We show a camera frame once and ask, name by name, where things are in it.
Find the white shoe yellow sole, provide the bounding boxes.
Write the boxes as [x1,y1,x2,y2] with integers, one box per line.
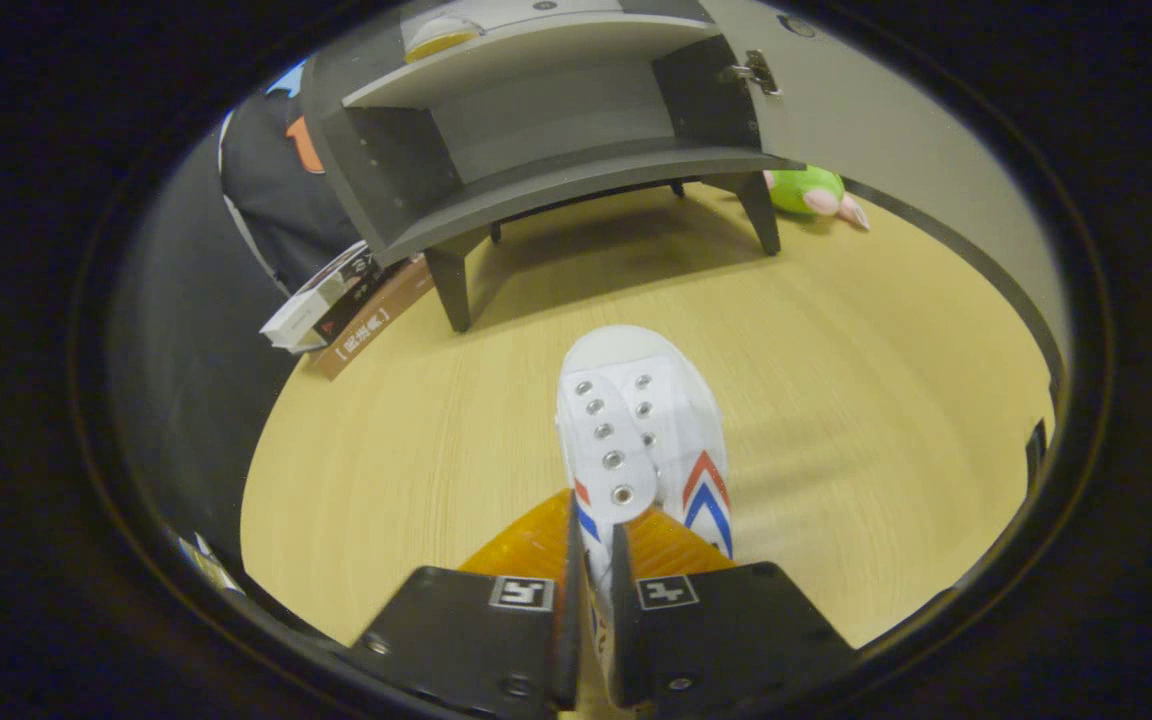
[404,15,485,63]

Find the brown book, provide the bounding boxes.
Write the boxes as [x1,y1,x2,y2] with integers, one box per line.
[311,255,437,382]

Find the grey shoe cabinet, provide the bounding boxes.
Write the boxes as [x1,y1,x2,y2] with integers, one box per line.
[301,0,802,334]

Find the green pink plush toy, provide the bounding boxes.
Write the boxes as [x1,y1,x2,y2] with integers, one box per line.
[764,165,872,232]

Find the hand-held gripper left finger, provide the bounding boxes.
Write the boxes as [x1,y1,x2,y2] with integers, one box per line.
[346,488,585,720]

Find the black backdrop cloth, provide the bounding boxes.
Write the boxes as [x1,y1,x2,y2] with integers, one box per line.
[104,60,367,591]

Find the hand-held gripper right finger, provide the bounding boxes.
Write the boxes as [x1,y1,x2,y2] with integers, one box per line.
[611,505,859,716]

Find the white shoe red blue stripes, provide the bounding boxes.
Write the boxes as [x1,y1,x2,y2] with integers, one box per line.
[556,325,735,691]

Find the black book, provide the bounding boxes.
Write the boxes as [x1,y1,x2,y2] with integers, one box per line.
[314,258,407,346]

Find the grey cabinet shelf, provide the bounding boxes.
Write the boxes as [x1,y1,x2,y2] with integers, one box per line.
[341,10,727,109]

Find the metal door hinge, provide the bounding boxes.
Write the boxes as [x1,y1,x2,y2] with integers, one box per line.
[721,50,782,97]

